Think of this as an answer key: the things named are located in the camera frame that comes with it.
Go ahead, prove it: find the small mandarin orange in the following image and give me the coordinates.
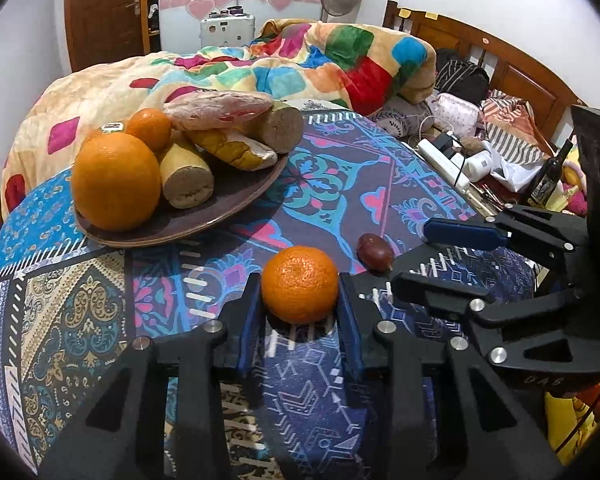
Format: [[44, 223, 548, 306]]
[[261, 246, 339, 325]]

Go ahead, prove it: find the white power strip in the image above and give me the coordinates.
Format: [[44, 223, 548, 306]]
[[417, 139, 470, 194]]

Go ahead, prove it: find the dark wine bottle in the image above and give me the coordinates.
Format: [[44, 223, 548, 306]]
[[522, 139, 572, 208]]

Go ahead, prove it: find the striped cloth on bed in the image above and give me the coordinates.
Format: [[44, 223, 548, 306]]
[[481, 90, 554, 165]]

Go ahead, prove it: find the blue patterned bedspread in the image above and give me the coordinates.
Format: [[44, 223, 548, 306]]
[[0, 103, 472, 479]]

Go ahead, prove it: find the black bag on bed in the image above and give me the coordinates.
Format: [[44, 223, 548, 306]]
[[434, 49, 490, 106]]

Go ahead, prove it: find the wooden bed headboard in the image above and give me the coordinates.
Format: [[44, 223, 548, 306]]
[[382, 0, 583, 148]]

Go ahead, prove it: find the colourful patchwork fleece blanket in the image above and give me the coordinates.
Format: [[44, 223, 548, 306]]
[[0, 18, 437, 217]]

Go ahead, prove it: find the dark brown round plate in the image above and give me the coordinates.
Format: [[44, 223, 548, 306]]
[[73, 152, 288, 248]]

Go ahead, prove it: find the cut baguette bread piece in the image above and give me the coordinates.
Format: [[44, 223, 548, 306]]
[[160, 142, 214, 209]]

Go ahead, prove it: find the large orange front Dole sticker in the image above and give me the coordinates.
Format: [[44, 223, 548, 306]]
[[71, 132, 161, 232]]

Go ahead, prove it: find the large orange dole sticker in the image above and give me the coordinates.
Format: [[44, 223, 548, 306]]
[[83, 122, 126, 143], [71, 132, 161, 232]]

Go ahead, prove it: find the small mandarin on plate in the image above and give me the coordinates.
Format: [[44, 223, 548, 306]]
[[125, 108, 172, 152]]

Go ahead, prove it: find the large orange rear Dole sticker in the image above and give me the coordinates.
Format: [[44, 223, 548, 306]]
[[83, 122, 126, 143]]

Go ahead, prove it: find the white box appliance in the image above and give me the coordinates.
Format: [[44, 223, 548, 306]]
[[199, 6, 256, 47]]

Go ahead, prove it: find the brown wooden door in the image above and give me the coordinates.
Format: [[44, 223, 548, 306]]
[[65, 0, 144, 72]]

